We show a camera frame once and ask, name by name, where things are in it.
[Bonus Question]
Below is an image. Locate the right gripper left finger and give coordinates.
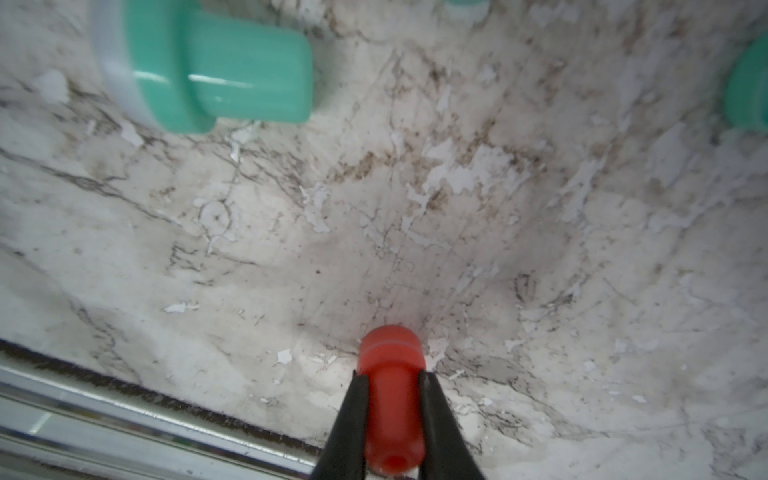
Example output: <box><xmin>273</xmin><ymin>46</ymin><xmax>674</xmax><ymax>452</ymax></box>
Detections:
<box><xmin>309</xmin><ymin>374</ymin><xmax>369</xmax><ymax>480</ymax></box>

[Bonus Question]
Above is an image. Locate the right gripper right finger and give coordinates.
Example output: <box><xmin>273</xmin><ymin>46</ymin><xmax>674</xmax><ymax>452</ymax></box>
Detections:
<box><xmin>418</xmin><ymin>371</ymin><xmax>485</xmax><ymax>480</ymax></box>

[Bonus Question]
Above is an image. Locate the red stamp with picture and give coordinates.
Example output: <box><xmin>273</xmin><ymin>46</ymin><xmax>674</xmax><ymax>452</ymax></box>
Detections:
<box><xmin>357</xmin><ymin>325</ymin><xmax>426</xmax><ymax>476</ymax></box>

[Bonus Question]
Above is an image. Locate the green stamp lower right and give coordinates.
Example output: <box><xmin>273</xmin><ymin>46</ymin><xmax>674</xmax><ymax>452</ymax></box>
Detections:
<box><xmin>89</xmin><ymin>1</ymin><xmax>314</xmax><ymax>134</ymax></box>

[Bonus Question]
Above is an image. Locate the green stamp cap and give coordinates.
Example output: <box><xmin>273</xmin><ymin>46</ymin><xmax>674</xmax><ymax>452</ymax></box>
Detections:
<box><xmin>443</xmin><ymin>0</ymin><xmax>491</xmax><ymax>20</ymax></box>

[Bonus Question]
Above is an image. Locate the green cap on edge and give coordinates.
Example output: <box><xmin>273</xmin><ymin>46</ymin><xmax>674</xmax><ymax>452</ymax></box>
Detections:
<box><xmin>723</xmin><ymin>33</ymin><xmax>767</xmax><ymax>133</ymax></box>

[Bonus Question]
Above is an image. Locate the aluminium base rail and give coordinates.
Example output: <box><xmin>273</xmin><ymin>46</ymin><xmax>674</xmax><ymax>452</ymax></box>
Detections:
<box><xmin>1</xmin><ymin>342</ymin><xmax>316</xmax><ymax>479</ymax></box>

